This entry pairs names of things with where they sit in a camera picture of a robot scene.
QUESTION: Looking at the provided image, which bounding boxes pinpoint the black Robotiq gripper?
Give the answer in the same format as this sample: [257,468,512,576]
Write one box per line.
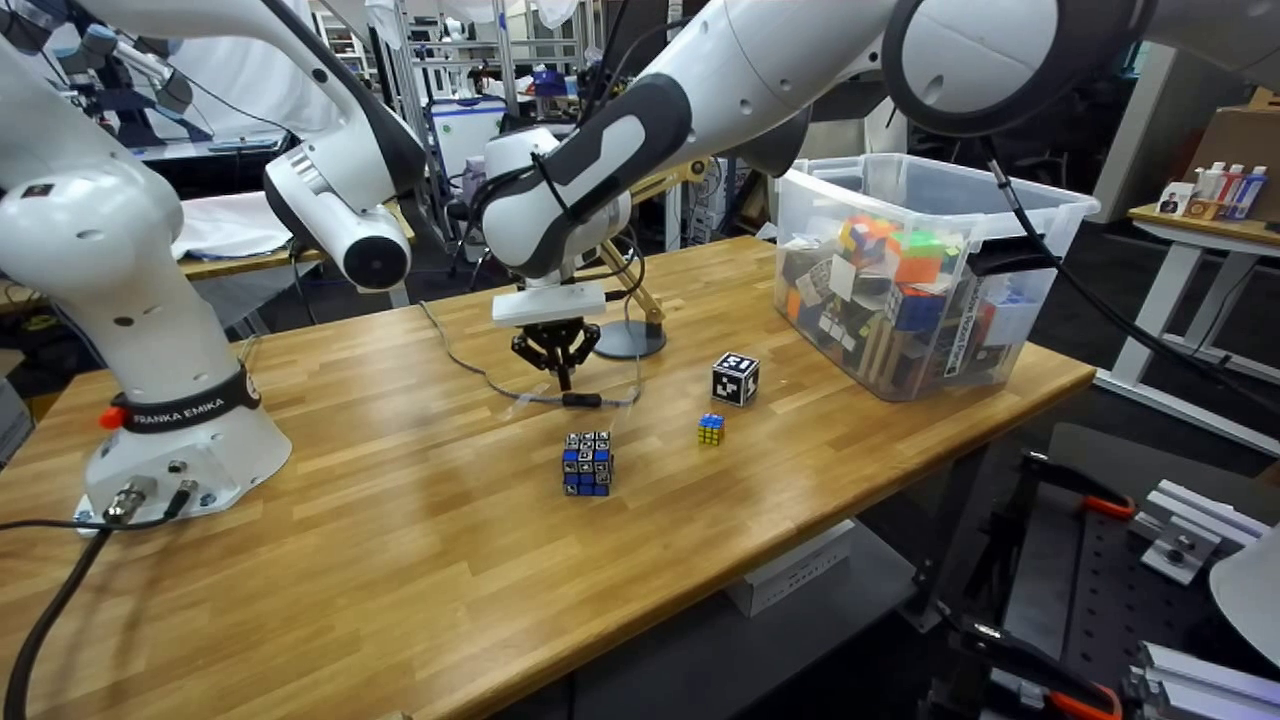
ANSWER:
[512,320,602,395]

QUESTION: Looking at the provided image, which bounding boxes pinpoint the wooden desk lamp grey base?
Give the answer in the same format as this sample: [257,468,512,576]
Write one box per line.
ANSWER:
[582,156,717,363]

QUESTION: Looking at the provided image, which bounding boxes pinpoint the blue tagged Rubik's cube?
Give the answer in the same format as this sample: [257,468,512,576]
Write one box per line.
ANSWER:
[559,430,618,500]

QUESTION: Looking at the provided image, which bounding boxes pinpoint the black white tag cube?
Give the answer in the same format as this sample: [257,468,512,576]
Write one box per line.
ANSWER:
[709,349,765,407]

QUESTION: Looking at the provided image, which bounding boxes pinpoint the person in dark shirt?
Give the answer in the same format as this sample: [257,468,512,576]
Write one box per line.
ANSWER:
[529,62,568,123]

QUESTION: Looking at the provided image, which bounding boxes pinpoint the white box under table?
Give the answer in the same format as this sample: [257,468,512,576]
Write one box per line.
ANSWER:
[722,515,923,619]

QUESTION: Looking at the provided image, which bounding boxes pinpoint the white backdrop sheet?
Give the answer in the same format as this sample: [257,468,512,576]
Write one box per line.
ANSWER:
[169,185,328,264]

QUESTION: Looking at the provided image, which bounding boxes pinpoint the clear plastic storage bin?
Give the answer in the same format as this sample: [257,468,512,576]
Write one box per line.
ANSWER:
[773,151,1102,407]

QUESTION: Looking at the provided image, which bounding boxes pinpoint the grey background robot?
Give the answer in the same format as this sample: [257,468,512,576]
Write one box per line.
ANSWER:
[34,15,201,122]

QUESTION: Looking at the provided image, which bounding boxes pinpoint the black perforated cart top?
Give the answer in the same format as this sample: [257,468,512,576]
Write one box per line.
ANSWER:
[915,452,1280,720]

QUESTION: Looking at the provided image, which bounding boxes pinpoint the aluminium extrusion bar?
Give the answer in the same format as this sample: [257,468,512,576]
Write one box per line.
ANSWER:
[1131,637,1280,720]
[1131,478,1270,591]

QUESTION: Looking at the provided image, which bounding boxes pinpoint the round wooden side table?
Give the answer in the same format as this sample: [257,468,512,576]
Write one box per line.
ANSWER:
[1113,198,1280,394]

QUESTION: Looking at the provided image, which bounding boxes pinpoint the cardboard box on side table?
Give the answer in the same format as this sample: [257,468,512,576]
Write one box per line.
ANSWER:
[1182,85,1280,216]

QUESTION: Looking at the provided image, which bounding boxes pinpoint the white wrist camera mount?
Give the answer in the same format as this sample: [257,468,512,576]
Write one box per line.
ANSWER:
[487,275,611,331]

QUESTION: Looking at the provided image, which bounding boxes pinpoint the braided grey lamp cable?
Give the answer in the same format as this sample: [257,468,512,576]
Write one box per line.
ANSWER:
[417,298,648,411]

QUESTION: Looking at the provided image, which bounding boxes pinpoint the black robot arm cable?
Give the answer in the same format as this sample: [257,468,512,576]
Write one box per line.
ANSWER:
[985,156,1280,417]

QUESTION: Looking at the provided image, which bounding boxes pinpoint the orange handled black clamp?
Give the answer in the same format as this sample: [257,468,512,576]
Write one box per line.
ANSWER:
[952,624,1131,720]
[1017,452,1143,530]

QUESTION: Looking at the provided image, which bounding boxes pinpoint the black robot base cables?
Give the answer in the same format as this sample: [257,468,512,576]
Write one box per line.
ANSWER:
[0,484,170,720]

